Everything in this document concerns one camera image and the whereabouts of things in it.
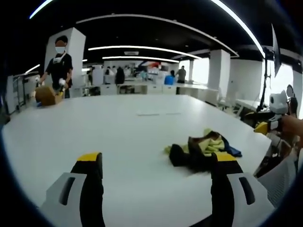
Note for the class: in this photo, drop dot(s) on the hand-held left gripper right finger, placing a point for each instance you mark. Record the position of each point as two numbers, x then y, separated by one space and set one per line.
236 189

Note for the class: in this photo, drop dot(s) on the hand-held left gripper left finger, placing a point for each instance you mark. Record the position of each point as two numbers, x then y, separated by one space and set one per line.
71 189

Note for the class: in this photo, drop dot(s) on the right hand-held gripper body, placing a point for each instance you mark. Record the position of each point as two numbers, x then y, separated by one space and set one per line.
279 102

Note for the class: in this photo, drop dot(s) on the multicoloured garment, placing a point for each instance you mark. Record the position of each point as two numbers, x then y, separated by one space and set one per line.
196 151

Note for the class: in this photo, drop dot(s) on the person's right hand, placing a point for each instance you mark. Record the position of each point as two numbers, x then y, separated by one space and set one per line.
292 126

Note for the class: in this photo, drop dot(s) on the black studio light stand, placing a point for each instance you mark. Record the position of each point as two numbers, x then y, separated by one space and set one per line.
267 71

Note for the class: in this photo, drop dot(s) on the white mesh chair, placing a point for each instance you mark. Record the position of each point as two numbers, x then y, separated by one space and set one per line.
281 179

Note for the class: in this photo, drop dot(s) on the brown cardboard box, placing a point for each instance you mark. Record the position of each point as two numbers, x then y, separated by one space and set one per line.
47 95

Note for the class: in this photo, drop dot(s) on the metal shelf rack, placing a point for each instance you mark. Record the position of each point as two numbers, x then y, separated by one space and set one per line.
20 92

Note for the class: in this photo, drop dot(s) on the row of white desks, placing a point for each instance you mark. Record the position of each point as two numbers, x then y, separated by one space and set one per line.
151 88

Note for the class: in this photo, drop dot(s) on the long ceiling light strip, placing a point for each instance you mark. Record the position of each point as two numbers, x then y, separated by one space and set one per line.
142 48

